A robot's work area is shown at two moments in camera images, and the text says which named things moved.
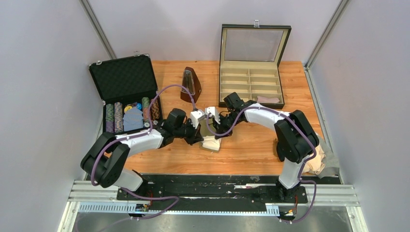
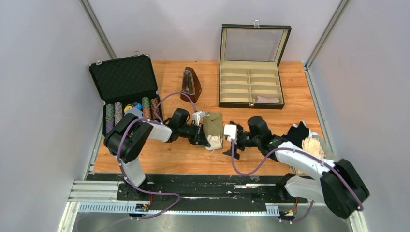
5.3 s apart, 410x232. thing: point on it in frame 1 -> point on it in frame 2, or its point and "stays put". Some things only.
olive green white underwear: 209,144 stays put
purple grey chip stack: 118,117 stays put
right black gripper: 219,129 -> 235,155
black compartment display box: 250,56 stays put
